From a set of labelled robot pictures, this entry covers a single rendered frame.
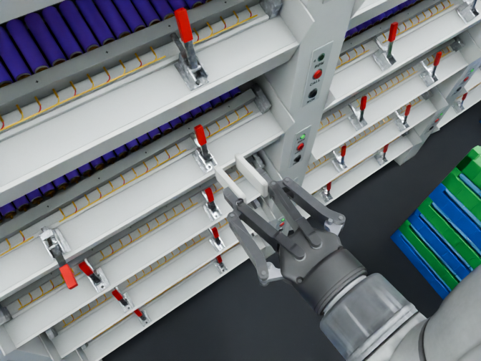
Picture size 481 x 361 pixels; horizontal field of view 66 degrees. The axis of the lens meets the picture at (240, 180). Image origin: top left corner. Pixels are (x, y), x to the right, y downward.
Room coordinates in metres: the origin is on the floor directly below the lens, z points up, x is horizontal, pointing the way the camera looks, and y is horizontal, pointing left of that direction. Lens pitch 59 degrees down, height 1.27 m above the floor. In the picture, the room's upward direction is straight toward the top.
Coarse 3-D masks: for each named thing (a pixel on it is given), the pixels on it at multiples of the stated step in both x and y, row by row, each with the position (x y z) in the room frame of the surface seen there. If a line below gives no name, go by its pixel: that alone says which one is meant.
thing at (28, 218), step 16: (240, 96) 0.46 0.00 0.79; (208, 112) 0.42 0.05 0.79; (224, 112) 0.43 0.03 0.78; (192, 128) 0.39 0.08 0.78; (160, 144) 0.36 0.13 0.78; (176, 144) 0.37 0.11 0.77; (128, 160) 0.32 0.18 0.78; (144, 160) 0.33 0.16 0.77; (96, 176) 0.29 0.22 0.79; (112, 176) 0.30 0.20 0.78; (64, 192) 0.27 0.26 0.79; (80, 192) 0.27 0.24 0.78; (32, 208) 0.24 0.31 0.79; (48, 208) 0.24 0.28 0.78; (16, 224) 0.22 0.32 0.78; (32, 224) 0.22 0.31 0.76; (0, 240) 0.19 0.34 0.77
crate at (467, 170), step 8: (472, 152) 0.51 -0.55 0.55; (480, 152) 0.50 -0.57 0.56; (464, 160) 0.51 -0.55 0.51; (472, 160) 0.49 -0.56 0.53; (480, 160) 0.53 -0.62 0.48; (464, 168) 0.50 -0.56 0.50; (472, 168) 0.48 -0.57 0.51; (480, 168) 0.47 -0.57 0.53; (472, 176) 0.47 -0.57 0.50; (480, 176) 0.46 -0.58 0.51; (480, 184) 0.45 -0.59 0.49
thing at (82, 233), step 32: (256, 96) 0.47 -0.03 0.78; (224, 128) 0.41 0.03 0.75; (256, 128) 0.42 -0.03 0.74; (288, 128) 0.42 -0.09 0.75; (160, 160) 0.34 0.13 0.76; (192, 160) 0.35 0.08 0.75; (224, 160) 0.36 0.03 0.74; (96, 192) 0.28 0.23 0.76; (128, 192) 0.29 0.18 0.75; (160, 192) 0.29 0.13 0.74; (0, 224) 0.22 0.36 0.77; (64, 224) 0.23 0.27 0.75; (96, 224) 0.23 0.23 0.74; (128, 224) 0.24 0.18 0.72; (32, 256) 0.18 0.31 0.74; (64, 256) 0.18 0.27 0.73; (0, 288) 0.14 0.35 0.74
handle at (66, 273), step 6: (54, 246) 0.19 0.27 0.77; (54, 252) 0.18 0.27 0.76; (60, 252) 0.18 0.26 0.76; (60, 258) 0.17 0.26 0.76; (60, 264) 0.16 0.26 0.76; (66, 264) 0.16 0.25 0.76; (60, 270) 0.16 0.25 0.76; (66, 270) 0.16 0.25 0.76; (66, 276) 0.15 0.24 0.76; (72, 276) 0.15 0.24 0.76; (66, 282) 0.14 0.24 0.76; (72, 282) 0.14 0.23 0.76; (72, 288) 0.13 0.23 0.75
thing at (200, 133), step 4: (196, 128) 0.35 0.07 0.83; (200, 128) 0.36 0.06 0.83; (196, 132) 0.35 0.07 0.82; (200, 132) 0.35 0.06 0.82; (196, 136) 0.35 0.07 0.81; (200, 136) 0.35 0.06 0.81; (204, 136) 0.35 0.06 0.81; (200, 140) 0.35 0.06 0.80; (204, 140) 0.35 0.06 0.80; (200, 144) 0.35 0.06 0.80; (204, 144) 0.35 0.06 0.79; (204, 148) 0.35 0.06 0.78; (204, 152) 0.35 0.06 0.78; (204, 156) 0.34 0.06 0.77; (208, 156) 0.35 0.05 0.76
